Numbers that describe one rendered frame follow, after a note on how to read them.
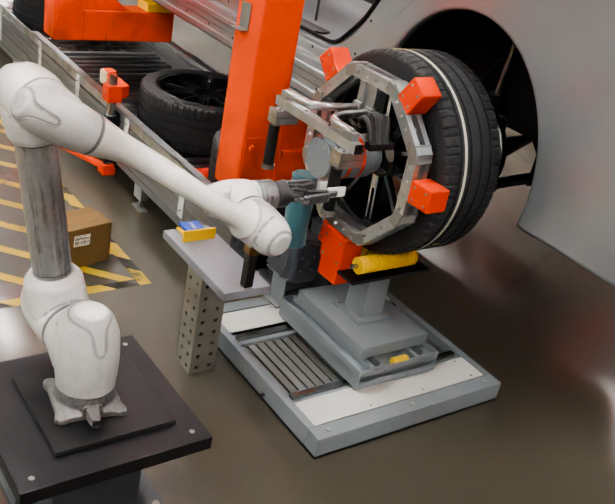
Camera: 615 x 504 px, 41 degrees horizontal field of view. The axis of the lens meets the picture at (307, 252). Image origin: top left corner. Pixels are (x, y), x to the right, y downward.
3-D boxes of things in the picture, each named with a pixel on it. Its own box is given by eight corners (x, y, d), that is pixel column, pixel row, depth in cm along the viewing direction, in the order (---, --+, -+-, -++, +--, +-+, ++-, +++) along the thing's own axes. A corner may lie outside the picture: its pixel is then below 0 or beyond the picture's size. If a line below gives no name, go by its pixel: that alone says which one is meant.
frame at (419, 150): (404, 268, 258) (448, 101, 234) (388, 271, 255) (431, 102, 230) (308, 195, 296) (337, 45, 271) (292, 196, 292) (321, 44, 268)
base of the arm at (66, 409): (59, 436, 203) (60, 418, 200) (41, 382, 220) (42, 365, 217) (132, 424, 211) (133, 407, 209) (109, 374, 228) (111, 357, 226)
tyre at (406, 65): (368, 236, 311) (502, 257, 258) (317, 243, 298) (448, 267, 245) (364, 56, 300) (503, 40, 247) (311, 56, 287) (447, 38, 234)
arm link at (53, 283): (45, 364, 217) (15, 321, 232) (103, 343, 225) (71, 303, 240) (4, 84, 176) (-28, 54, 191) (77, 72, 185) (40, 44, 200)
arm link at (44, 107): (113, 115, 181) (87, 95, 190) (41, 81, 168) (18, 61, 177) (84, 167, 183) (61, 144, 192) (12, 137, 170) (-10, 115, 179)
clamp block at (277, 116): (298, 125, 262) (301, 109, 259) (275, 126, 257) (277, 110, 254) (290, 119, 265) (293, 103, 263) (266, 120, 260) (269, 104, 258)
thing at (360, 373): (432, 371, 301) (439, 348, 296) (355, 392, 280) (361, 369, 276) (352, 300, 335) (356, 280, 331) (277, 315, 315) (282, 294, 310)
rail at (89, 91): (245, 260, 330) (254, 211, 320) (225, 263, 325) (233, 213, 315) (42, 66, 501) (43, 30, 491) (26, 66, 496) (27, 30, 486)
